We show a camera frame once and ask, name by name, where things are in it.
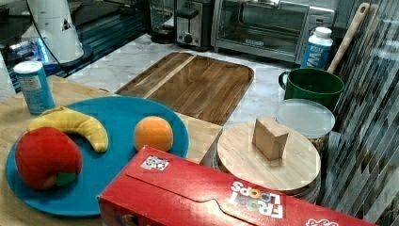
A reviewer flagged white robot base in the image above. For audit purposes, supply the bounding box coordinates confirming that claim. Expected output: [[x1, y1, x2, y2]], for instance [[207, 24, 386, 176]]
[[22, 0, 93, 67]]

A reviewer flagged light wooden cutting board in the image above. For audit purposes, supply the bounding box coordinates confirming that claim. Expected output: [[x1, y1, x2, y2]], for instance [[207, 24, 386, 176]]
[[0, 93, 222, 226]]

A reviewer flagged dark wooden tray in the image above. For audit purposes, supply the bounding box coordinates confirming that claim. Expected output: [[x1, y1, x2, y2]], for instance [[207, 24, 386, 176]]
[[118, 52, 254, 125]]

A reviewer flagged orange plush fruit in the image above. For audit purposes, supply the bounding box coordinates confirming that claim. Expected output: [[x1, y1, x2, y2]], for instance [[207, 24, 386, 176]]
[[134, 116, 173, 152]]

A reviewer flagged round wooden jar lid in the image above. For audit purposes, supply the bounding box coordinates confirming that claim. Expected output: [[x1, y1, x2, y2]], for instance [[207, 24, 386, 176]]
[[217, 121, 321, 193]]

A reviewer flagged blue round plate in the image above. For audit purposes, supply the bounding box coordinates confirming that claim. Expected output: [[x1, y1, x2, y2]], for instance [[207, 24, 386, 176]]
[[6, 96, 189, 217]]

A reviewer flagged red Froot Loops cereal box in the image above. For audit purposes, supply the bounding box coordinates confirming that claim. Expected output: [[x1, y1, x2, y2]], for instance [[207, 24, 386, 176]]
[[98, 148, 376, 226]]

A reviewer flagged silver toaster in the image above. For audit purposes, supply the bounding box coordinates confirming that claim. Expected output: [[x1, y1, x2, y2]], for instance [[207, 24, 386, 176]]
[[174, 0, 214, 51]]

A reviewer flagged black coffee maker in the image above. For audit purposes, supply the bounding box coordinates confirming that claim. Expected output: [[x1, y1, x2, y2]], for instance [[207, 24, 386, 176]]
[[150, 0, 175, 44]]

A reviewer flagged silver toaster oven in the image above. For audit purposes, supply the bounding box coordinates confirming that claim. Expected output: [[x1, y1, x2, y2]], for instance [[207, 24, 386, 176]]
[[211, 0, 339, 64]]

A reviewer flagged clear plastic lidded container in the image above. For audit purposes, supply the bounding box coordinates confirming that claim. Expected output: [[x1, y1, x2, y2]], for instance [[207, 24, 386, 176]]
[[276, 99, 335, 153]]

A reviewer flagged green mug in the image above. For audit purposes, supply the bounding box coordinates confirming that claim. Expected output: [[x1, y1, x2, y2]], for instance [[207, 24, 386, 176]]
[[279, 68, 344, 111]]

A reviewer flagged blue white bottle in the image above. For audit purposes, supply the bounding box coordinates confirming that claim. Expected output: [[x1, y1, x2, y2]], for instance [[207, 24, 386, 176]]
[[301, 27, 333, 69]]

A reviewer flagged glass jar under lid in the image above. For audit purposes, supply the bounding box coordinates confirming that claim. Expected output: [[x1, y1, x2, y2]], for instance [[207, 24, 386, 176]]
[[211, 151, 321, 203]]

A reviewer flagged yellow plush banana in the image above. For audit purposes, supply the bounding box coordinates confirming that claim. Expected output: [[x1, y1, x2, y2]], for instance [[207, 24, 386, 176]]
[[27, 106, 109, 153]]

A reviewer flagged red plush apple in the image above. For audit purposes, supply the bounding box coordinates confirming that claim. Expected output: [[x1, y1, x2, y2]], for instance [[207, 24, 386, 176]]
[[15, 127, 83, 190]]

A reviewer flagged blue cylindrical canister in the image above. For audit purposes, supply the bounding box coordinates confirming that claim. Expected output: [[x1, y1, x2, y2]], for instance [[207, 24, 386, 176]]
[[13, 61, 56, 115]]

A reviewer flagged wooden utensil handle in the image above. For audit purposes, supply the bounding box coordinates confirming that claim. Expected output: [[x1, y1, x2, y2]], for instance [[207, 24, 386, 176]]
[[327, 3, 370, 73]]

